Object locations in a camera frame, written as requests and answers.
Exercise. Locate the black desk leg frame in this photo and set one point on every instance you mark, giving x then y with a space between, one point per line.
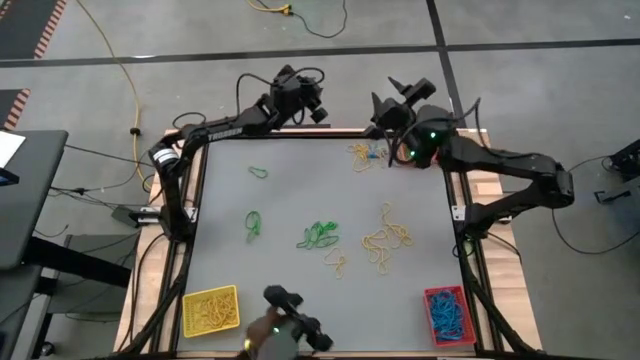
75 262

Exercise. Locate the red plastic basket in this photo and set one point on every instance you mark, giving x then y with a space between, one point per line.
470 340

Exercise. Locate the large hazard striped mat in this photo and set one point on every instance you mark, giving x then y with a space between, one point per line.
25 25

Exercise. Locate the black equipment stand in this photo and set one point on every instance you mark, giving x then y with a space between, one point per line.
627 162

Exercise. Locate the small hazard striped mat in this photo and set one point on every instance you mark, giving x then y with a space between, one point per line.
7 102

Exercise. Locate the black metal bar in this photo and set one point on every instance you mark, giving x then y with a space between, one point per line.
320 126

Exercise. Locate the yellow plastic basket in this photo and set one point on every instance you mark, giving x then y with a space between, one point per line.
192 320

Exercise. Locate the black device green light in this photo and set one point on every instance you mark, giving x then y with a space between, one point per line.
295 310

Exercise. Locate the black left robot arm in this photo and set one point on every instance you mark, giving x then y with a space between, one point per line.
220 131

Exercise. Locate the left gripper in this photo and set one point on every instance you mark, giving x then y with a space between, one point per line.
297 92

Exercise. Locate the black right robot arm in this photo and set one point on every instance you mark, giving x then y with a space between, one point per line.
500 160

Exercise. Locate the white paper sheet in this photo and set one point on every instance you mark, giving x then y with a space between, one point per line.
9 147

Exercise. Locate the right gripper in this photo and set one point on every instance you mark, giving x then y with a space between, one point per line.
427 137

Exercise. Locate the grey table mat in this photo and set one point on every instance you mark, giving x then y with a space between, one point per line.
300 190

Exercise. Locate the black desk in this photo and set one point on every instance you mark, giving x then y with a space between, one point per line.
30 210

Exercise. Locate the blue rubber band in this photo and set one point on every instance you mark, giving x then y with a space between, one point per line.
447 334
450 325
372 152
435 320
456 302
437 300
440 315

